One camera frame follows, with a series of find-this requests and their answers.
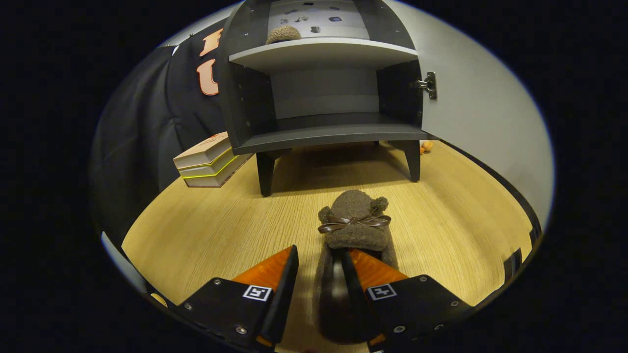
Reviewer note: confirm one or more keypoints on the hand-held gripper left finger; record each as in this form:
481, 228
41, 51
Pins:
282, 294

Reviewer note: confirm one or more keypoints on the metal door hinge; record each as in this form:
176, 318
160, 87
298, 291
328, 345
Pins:
428, 84

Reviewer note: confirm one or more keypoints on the brown fuzzy shoe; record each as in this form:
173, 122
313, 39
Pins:
353, 235
283, 35

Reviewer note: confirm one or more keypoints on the small orange object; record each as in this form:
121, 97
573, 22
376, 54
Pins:
427, 146

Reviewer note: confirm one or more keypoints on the white book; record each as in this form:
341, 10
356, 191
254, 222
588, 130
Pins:
216, 179

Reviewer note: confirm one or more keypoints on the dark grey shoe cabinet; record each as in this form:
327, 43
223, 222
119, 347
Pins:
324, 51

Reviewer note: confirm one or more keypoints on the yellow-edged book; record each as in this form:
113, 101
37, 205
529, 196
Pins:
208, 169

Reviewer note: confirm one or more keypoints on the black backdrop cloth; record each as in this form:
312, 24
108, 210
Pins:
142, 122

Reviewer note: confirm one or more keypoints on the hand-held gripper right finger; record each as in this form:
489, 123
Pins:
357, 289

